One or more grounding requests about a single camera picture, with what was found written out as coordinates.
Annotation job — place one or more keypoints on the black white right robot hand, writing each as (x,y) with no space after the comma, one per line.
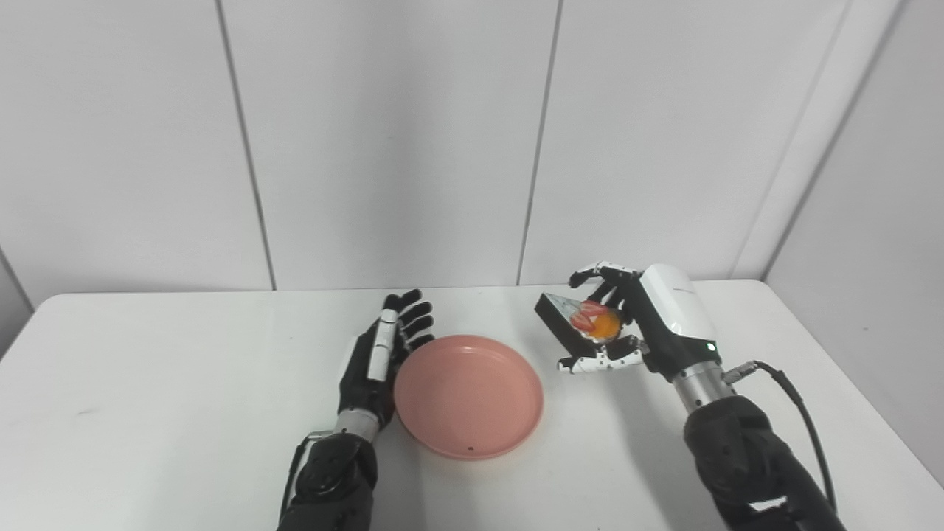
(671,317)

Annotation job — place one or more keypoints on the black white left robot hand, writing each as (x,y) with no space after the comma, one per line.
(376,361)

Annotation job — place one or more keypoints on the pink round plate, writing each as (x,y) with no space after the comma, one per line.
(468,394)

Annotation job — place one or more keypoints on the chocolate cake slice with fruit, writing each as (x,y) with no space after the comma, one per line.
(568,324)

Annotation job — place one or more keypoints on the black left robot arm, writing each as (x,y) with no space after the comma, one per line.
(335,479)

